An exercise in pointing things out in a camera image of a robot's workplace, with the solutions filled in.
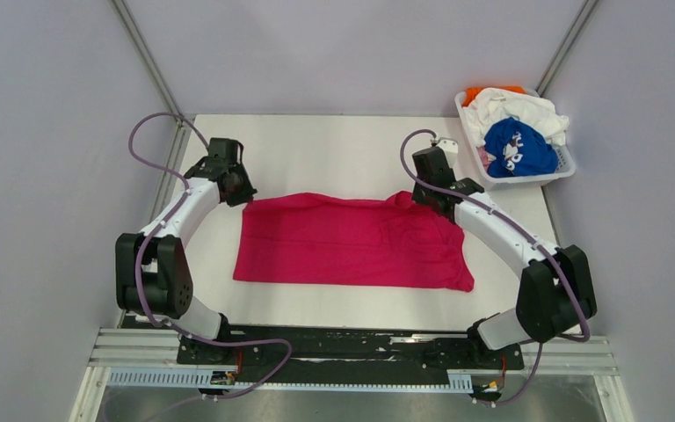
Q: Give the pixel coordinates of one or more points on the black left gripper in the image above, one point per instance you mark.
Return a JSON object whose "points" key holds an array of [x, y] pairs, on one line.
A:
{"points": [[248, 192]]}

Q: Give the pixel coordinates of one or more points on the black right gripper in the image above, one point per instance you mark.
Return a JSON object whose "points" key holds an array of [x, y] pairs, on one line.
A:
{"points": [[416, 193]]}

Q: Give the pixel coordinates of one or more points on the pink t-shirt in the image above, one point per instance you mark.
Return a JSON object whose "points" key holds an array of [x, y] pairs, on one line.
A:
{"points": [[309, 238]]}

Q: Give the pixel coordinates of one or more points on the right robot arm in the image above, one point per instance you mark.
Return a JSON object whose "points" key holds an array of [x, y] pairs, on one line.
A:
{"points": [[555, 292]]}

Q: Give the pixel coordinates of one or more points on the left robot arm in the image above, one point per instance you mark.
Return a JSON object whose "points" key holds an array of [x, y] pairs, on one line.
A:
{"points": [[153, 278]]}

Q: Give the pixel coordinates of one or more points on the light pink garment in basket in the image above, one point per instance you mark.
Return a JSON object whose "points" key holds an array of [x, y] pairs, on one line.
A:
{"points": [[485, 157]]}

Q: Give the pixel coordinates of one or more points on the white t-shirt in basket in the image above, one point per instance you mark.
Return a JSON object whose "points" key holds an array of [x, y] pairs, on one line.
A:
{"points": [[492, 105]]}

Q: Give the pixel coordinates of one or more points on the orange t-shirt in basket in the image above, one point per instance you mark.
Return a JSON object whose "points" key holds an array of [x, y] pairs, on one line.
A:
{"points": [[472, 92]]}

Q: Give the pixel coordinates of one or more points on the blue t-shirt in basket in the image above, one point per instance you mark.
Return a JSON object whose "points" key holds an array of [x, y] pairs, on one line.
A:
{"points": [[519, 149]]}

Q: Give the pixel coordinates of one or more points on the white perforated laundry basket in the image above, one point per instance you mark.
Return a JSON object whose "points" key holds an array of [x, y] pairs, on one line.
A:
{"points": [[565, 168]]}

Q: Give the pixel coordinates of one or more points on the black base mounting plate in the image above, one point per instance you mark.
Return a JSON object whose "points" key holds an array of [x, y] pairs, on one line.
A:
{"points": [[347, 355]]}

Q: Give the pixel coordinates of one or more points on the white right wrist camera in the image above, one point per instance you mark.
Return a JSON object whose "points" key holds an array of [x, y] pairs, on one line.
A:
{"points": [[448, 145]]}

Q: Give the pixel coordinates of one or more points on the white slotted cable duct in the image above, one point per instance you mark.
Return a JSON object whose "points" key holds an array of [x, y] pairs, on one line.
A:
{"points": [[195, 379]]}

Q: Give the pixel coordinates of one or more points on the aluminium frame rail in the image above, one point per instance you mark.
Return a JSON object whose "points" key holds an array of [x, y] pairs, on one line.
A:
{"points": [[159, 348]]}

